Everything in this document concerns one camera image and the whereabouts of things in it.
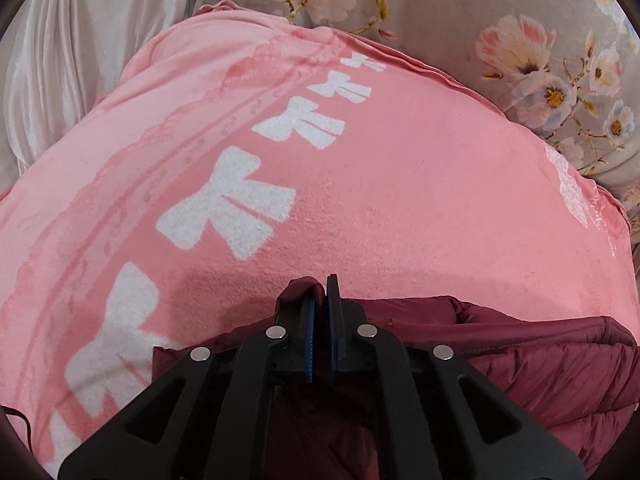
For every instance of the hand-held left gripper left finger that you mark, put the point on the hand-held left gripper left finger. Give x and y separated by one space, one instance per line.
309 345

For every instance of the white satin curtain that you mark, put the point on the white satin curtain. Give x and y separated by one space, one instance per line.
75 35

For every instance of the maroon quilted jacket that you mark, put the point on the maroon quilted jacket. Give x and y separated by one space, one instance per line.
550 370

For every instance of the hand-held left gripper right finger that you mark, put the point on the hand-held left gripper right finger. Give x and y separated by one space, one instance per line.
332 345

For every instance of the pink blanket with white bows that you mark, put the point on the pink blanket with white bows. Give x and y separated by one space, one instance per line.
400 160

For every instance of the grey floral bed sheet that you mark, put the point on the grey floral bed sheet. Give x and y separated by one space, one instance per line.
450 10

